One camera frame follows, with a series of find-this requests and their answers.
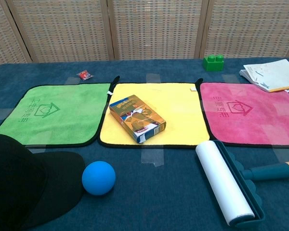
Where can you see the teal lint roller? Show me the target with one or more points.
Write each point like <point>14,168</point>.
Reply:
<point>231,183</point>

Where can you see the black baseball cap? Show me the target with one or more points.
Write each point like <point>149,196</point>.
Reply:
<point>21,183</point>

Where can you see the white paper booklet stack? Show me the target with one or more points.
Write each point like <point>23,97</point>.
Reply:
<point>272,72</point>

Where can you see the yellow cloth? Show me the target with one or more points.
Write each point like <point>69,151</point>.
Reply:
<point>175,110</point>

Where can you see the green toy building block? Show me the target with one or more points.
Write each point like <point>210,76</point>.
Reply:
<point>213,63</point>

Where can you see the pink cloth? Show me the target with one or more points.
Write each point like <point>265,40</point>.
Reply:
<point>253,115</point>

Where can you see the yellow printed cardboard box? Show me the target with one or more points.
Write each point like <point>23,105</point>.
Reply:
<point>137,118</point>

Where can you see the blue rubber ball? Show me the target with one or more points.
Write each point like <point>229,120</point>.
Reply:
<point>98,178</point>

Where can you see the woven folding screen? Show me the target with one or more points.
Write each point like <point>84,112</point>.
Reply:
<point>144,29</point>

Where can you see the small red wrapped candy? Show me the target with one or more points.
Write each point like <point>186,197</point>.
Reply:
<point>84,75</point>

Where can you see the green cloth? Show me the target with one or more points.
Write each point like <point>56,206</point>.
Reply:
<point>55,113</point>

